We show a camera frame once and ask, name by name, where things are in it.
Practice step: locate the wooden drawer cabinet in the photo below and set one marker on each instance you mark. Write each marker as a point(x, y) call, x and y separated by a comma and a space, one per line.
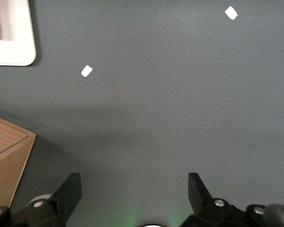
point(7, 160)

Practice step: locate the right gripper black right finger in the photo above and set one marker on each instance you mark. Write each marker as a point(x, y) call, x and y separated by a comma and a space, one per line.
point(201, 205)

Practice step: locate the beige plastic tray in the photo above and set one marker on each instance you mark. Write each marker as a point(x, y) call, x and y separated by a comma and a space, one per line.
point(16, 47)

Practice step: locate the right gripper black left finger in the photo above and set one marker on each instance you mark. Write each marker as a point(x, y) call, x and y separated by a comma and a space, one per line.
point(66, 203)

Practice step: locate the white paper scrap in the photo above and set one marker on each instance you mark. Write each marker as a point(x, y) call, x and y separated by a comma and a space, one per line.
point(231, 13)
point(86, 71)

